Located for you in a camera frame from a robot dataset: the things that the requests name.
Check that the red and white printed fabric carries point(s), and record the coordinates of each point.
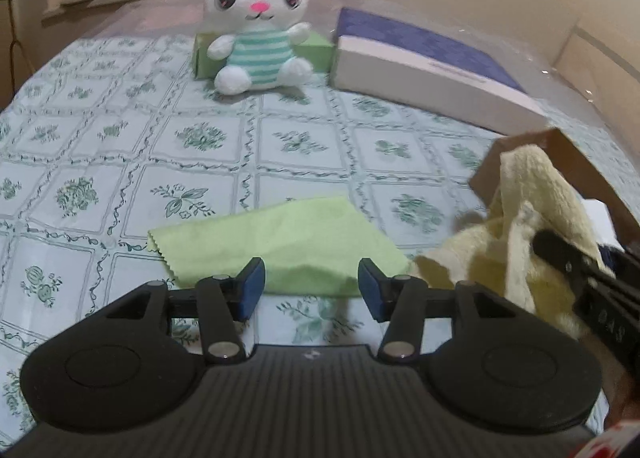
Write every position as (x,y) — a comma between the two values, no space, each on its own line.
(615,443)

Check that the blue and white box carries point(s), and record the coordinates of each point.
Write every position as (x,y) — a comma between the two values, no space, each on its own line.
(415,72)

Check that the green carton box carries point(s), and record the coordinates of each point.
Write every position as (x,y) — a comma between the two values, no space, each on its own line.
(315,50)

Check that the light green cloth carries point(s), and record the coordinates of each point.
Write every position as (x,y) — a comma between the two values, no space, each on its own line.
(300,243)

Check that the plastic wrapped headboard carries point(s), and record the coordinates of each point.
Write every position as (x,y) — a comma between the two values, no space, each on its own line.
(610,62)

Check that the floral green tablecloth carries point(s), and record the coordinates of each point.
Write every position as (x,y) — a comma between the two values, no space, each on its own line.
(100,137)

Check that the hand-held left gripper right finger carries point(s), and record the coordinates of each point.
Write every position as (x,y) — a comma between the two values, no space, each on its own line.
(372,290)

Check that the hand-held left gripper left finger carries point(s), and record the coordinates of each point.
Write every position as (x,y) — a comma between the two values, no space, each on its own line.
(252,288)

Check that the yellow towel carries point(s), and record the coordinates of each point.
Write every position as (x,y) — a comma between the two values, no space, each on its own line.
(530,188)

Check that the brown cardboard box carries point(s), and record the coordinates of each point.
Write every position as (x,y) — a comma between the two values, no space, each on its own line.
(595,177)

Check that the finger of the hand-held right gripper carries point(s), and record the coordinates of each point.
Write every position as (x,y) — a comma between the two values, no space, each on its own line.
(560,253)
(612,259)

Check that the thin metal frame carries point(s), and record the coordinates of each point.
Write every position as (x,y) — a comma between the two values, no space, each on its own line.
(11,47)

